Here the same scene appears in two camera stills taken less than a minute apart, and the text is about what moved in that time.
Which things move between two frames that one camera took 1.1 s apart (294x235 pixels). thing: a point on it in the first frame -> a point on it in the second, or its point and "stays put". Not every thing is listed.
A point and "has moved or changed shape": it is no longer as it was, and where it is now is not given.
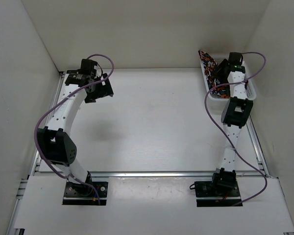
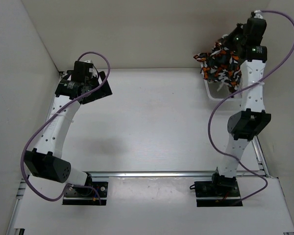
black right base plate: [217, 194] stays put
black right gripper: [224, 64] -> [239, 28]
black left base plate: [76, 194] stays put
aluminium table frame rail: [34, 171] stays put
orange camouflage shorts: [210, 66] has moved or changed shape
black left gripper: [105, 90] stays put
